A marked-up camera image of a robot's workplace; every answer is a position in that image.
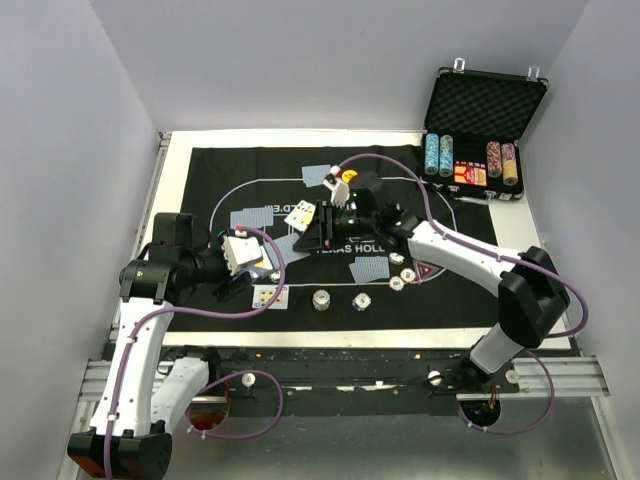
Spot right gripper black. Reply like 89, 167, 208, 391
292, 199, 377, 252

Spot blue yellow card box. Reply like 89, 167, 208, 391
247, 260, 277, 280

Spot face up community card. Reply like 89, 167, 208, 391
284, 200, 315, 231
293, 201, 315, 232

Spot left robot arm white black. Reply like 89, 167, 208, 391
67, 213, 263, 479

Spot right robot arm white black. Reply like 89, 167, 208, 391
293, 172, 570, 392

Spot grey white chip stack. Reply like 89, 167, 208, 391
312, 289, 331, 311

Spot yellow dealer button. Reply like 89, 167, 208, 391
341, 170, 357, 183

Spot black poker felt mat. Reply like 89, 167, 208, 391
170, 146, 498, 332

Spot blue white chip stack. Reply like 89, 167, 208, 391
352, 293, 372, 312

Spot red triangle mat logo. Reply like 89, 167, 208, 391
414, 261, 440, 283

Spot light blue chip row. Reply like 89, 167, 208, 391
424, 133, 439, 175

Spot teal chip row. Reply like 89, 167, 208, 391
439, 135, 454, 177

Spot red card deck in case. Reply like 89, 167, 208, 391
454, 160, 487, 187

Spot black aluminium chip case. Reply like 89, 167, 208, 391
419, 58, 549, 201

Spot red chip row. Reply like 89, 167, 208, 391
486, 141, 502, 178

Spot purple yellow chip row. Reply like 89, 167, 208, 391
501, 143, 518, 186

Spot white table board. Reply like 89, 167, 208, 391
133, 129, 541, 350

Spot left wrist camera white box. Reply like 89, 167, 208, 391
222, 236, 263, 276

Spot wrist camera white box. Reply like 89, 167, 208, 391
323, 173, 350, 208
222, 236, 263, 276

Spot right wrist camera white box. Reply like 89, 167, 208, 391
323, 173, 350, 208

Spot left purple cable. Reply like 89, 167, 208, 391
102, 227, 289, 480

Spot purple cable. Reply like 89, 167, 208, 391
329, 153, 590, 435
102, 227, 289, 480

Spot aluminium mounting rail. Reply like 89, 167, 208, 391
78, 356, 610, 403

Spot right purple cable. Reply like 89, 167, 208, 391
329, 153, 590, 435

